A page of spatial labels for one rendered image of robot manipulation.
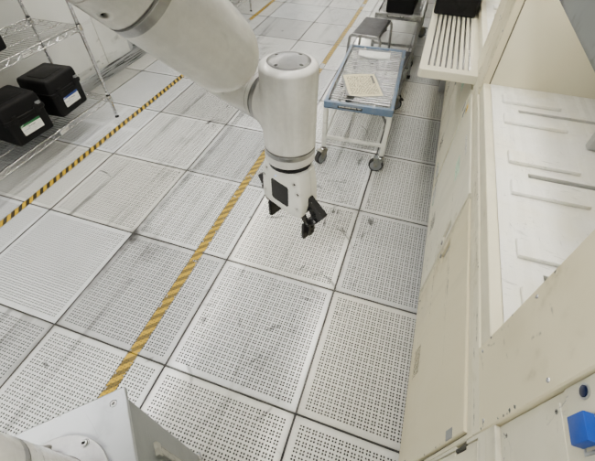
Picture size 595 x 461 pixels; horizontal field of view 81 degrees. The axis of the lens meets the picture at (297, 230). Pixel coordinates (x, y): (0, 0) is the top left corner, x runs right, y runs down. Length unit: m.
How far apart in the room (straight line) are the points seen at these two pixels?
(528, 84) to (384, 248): 0.98
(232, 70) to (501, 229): 0.82
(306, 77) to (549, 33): 1.30
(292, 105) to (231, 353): 1.32
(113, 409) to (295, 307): 1.06
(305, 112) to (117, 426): 0.69
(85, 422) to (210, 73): 0.71
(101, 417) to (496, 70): 1.70
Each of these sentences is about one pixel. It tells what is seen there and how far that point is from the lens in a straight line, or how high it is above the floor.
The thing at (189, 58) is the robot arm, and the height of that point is 1.39.
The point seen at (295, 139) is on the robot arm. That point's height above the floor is 1.23.
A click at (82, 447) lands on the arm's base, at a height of 0.77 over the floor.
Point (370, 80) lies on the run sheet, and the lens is 2.53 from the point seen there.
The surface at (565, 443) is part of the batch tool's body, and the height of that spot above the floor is 1.05.
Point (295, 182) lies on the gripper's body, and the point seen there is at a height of 1.15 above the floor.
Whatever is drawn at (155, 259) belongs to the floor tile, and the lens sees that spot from 2.05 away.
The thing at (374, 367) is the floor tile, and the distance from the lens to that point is 1.66.
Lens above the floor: 1.53
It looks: 49 degrees down
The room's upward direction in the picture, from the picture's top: straight up
